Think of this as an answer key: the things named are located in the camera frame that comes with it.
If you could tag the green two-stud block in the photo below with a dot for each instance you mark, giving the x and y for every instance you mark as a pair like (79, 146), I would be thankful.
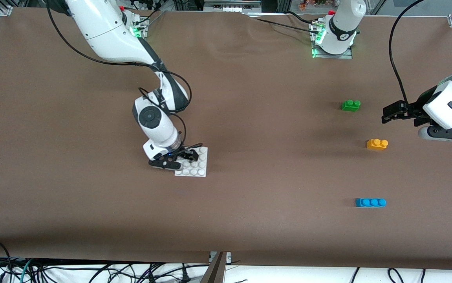
(350, 106)

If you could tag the brown table cover sheet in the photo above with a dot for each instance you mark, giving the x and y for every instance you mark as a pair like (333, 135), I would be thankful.
(249, 98)

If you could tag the grey slanted metal bar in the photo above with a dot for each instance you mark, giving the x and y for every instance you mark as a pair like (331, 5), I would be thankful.
(215, 273)

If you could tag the white studded base plate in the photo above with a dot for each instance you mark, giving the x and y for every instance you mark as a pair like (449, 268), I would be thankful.
(198, 169)

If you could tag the white power strip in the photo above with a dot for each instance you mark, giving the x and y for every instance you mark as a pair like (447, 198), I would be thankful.
(229, 8)

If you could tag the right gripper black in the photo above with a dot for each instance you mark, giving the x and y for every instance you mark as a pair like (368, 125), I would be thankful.
(184, 153)

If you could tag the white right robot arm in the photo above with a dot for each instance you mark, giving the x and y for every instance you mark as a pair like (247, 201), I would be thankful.
(104, 27)

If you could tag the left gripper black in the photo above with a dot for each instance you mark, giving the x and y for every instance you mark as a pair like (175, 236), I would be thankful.
(415, 109)

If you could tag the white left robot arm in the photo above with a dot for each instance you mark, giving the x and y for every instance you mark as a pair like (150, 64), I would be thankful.
(343, 23)

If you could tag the blue three-stud block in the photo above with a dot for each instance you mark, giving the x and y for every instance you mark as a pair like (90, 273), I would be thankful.
(369, 203)

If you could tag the silver metal edge bracket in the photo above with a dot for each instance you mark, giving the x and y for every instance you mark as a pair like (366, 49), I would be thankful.
(227, 256)

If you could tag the yellow two-stud block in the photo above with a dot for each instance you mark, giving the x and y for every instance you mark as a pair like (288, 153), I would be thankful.
(376, 145)

